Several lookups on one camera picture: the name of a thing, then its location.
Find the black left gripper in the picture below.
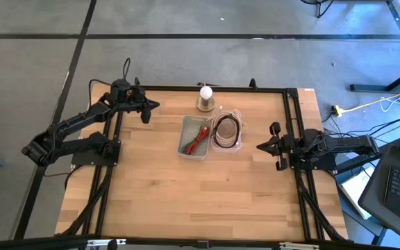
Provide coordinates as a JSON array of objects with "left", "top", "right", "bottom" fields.
[{"left": 128, "top": 87, "right": 160, "bottom": 124}]

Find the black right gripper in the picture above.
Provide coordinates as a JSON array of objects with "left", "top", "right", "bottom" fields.
[{"left": 257, "top": 122, "right": 305, "bottom": 172}]

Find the light grey plastic bin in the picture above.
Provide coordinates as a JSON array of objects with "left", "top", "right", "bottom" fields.
[{"left": 176, "top": 115, "right": 213, "bottom": 161}]

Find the red USB cable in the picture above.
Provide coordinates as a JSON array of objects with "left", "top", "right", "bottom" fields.
[{"left": 185, "top": 126, "right": 210, "bottom": 156}]

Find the large beige cable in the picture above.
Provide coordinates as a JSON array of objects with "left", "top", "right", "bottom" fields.
[{"left": 210, "top": 110, "right": 244, "bottom": 151}]

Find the white bulb lamp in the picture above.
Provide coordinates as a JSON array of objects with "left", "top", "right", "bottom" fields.
[{"left": 196, "top": 85, "right": 216, "bottom": 113}]

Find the white booklet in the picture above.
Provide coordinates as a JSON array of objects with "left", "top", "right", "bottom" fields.
[{"left": 338, "top": 165, "right": 375, "bottom": 221}]

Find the dark grey laptop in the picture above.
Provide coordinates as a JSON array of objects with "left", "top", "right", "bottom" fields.
[{"left": 358, "top": 103, "right": 400, "bottom": 249}]

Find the black table frame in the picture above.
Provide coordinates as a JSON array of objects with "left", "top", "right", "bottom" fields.
[{"left": 59, "top": 78, "right": 349, "bottom": 244}]

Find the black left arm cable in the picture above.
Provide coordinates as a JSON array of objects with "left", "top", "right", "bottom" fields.
[{"left": 87, "top": 57, "right": 132, "bottom": 106}]

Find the yellow hanging power cord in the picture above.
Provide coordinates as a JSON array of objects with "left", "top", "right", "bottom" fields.
[{"left": 331, "top": 85, "right": 400, "bottom": 117}]

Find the silver metal bracket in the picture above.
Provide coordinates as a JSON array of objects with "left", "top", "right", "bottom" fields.
[
  {"left": 278, "top": 242, "right": 321, "bottom": 250},
  {"left": 86, "top": 238, "right": 127, "bottom": 248}
]

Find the black desk frame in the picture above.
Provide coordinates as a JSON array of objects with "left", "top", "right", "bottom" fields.
[{"left": 349, "top": 0, "right": 400, "bottom": 93}]

